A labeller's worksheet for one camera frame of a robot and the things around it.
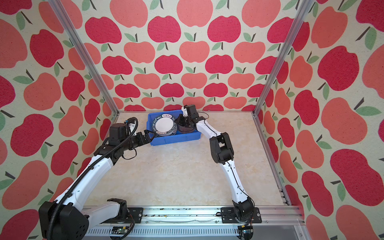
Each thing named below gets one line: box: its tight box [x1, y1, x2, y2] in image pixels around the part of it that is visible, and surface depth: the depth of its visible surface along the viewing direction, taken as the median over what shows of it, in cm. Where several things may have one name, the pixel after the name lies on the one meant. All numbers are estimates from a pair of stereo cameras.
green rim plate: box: [152, 113, 178, 137], surface depth 107 cm
